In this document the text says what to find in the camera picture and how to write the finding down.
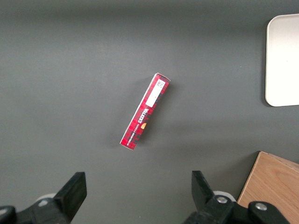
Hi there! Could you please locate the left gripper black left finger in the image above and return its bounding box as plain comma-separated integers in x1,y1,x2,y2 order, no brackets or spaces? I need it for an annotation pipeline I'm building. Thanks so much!
0,171,88,224

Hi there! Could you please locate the light wooden drawer cabinet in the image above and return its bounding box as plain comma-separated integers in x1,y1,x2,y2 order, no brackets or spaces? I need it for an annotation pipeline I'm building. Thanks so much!
237,151,299,224

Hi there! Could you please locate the beige plastic tray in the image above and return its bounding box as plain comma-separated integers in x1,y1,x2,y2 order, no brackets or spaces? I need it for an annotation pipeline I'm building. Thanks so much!
265,13,299,107

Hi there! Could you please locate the red tartan shortbread box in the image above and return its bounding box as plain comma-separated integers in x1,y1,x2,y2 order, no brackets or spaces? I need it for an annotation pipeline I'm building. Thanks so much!
120,72,171,152

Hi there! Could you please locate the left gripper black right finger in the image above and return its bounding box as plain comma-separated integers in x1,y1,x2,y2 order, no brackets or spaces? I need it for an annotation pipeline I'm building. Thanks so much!
184,170,293,224

